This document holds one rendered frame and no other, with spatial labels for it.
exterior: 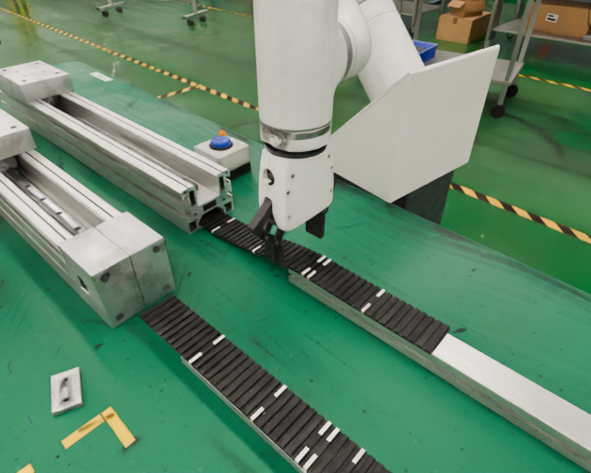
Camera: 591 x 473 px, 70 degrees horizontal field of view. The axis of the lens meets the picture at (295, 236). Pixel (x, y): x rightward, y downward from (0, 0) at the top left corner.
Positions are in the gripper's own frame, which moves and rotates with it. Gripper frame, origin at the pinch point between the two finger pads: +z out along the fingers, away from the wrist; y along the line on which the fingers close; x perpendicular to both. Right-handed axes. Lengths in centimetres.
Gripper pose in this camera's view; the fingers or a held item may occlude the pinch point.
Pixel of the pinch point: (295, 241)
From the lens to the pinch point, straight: 60.4
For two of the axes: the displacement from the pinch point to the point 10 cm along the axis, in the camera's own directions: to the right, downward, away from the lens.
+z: 0.0, 7.9, 6.2
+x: -7.4, -4.1, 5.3
